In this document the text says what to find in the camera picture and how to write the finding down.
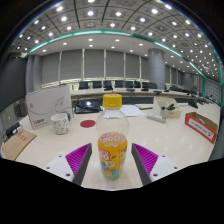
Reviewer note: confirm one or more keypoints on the brown paper envelope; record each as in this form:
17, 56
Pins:
18, 144

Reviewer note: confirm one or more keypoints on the red cardboard box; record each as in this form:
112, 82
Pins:
201, 126

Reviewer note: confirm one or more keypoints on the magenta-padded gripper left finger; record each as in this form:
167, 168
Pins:
78, 159

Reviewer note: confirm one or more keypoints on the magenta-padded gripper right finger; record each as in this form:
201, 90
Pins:
146, 159

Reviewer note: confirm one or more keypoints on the white printed paper sheet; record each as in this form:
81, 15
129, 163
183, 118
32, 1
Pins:
132, 110

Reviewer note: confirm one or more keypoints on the white printed cup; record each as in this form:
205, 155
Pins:
60, 124

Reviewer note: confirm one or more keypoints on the flat round red coaster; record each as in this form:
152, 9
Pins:
87, 123

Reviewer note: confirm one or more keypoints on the black pouch with keys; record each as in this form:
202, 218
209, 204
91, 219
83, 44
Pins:
12, 130

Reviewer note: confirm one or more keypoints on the row of black office chairs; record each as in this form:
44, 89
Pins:
107, 84

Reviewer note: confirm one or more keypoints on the white copy paper box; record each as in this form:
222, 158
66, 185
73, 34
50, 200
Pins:
46, 106

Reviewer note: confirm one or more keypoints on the ceiling lights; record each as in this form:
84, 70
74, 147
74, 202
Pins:
90, 13

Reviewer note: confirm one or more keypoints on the long curved conference desk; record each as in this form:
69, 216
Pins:
140, 93

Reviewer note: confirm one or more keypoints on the white power strip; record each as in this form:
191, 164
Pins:
156, 117

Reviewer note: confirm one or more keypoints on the open white cardboard box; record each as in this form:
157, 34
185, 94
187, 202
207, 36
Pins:
170, 108

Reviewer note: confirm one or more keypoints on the yellow-capped clear drink bottle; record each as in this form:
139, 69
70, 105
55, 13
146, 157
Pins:
112, 146

